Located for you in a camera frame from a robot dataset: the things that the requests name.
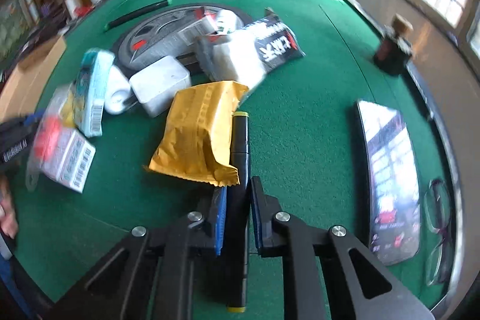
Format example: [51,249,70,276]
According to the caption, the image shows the white barcode box red item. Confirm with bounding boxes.
[26,115,96,193]

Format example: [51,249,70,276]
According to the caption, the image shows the black marker yellow caps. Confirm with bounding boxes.
[224,111,251,313]

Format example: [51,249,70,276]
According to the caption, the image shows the yellow padded envelope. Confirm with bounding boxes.
[148,80,249,187]

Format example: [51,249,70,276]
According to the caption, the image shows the person's left hand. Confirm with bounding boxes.
[0,174,19,240]

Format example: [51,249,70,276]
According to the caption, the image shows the cardboard box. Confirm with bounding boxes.
[0,36,67,122]

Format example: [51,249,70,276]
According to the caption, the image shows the glossy dark booklet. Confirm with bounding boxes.
[356,100,422,266]

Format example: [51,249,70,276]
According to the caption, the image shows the teal blister pack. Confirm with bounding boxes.
[73,48,115,138]

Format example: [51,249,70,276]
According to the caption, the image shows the dark-framed eyeglasses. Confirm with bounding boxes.
[423,178,454,286]

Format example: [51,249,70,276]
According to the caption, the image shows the white square plastic box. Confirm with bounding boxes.
[128,56,191,118]

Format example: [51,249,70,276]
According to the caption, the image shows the black marker green caps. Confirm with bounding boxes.
[104,0,173,32]

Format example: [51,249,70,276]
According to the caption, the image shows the round grey table centre panel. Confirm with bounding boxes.
[111,3,253,77]

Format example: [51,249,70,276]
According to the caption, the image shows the black and white snack bag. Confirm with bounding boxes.
[195,8,304,90]

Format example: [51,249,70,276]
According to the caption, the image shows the dark bottle with cork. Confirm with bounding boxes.
[373,14,413,76]

